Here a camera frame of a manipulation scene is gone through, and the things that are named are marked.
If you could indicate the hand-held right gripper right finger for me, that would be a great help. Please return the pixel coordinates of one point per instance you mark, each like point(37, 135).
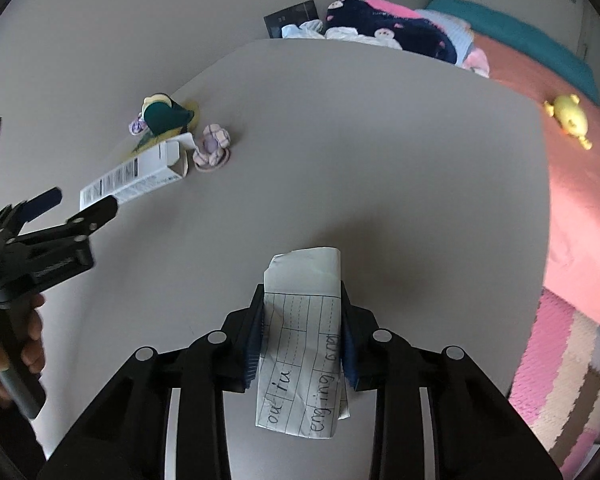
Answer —
point(349, 350)

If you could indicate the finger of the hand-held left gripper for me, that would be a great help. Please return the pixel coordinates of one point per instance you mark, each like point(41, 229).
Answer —
point(45, 200)
point(97, 212)

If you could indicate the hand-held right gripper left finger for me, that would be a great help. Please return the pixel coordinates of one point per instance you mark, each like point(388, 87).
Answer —
point(254, 345)

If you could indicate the small white carton box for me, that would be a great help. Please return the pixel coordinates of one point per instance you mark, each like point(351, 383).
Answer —
point(130, 177)

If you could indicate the lined paper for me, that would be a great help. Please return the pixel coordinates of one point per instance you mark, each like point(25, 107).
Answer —
point(300, 310)

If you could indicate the person's left hand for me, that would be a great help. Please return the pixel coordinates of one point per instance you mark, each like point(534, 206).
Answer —
point(34, 330)

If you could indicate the small purple toy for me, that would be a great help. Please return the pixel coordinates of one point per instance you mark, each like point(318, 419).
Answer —
point(137, 125)

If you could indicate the green yellow toy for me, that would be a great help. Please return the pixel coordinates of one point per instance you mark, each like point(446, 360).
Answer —
point(162, 115)

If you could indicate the purple plaid cloth toy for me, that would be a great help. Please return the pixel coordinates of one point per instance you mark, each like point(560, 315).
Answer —
point(212, 142)

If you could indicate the pastel foam floor mat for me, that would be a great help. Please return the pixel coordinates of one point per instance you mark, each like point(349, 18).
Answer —
point(550, 360)

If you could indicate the pink bed sheet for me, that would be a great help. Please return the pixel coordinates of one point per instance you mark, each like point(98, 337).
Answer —
point(580, 210)

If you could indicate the white blue cloth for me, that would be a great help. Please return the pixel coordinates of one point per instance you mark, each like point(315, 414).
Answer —
point(305, 30)

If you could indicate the yellow duck toy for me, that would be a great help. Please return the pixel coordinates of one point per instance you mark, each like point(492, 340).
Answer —
point(570, 115)

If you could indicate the navy patterned garment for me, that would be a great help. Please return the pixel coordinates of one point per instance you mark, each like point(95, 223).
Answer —
point(410, 30)

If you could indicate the light blue garment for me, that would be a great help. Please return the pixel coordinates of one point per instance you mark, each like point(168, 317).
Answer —
point(455, 35)

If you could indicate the pink garment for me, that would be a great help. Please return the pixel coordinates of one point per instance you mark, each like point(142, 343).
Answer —
point(387, 6)

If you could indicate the teal pillow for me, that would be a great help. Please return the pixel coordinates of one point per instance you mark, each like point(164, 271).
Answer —
point(530, 40)

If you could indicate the dark wall outlet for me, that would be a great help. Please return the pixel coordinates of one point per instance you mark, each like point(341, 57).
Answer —
point(290, 16)

